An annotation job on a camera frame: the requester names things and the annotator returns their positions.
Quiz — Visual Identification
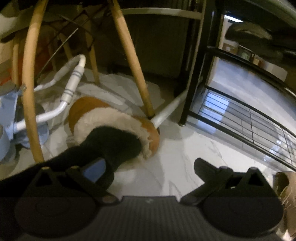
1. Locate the brown fur-lined slipper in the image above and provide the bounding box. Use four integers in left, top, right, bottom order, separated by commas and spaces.
68, 96, 159, 159

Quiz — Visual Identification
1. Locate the tan suede lace-up shoe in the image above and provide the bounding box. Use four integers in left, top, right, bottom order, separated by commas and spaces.
273, 171, 295, 240

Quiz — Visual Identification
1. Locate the black metal shoe rack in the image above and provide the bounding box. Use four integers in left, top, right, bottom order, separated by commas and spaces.
180, 1, 295, 171

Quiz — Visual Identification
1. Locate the white metal pole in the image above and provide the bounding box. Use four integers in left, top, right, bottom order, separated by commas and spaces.
151, 89, 188, 128

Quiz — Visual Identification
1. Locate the wooden leg chair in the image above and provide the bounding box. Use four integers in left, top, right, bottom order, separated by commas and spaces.
21, 1, 154, 163

